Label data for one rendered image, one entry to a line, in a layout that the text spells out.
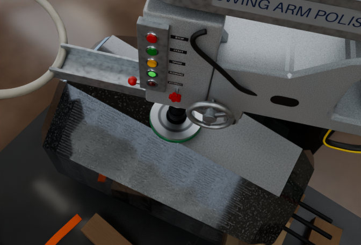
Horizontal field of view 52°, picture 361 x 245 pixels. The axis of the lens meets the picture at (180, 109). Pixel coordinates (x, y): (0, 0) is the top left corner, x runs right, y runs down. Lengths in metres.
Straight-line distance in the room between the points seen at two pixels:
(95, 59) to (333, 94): 0.83
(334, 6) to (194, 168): 0.91
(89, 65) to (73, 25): 1.64
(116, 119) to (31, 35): 1.58
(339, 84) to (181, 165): 0.74
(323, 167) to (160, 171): 1.31
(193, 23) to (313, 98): 0.42
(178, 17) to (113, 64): 0.55
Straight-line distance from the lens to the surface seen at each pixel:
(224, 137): 1.55
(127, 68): 1.39
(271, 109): 1.19
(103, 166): 1.69
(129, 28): 2.97
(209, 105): 1.09
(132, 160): 1.62
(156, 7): 0.93
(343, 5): 0.86
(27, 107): 2.67
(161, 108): 1.52
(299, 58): 1.07
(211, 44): 0.96
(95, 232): 2.12
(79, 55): 1.43
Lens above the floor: 2.19
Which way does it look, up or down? 60 degrees down
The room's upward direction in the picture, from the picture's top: 7 degrees clockwise
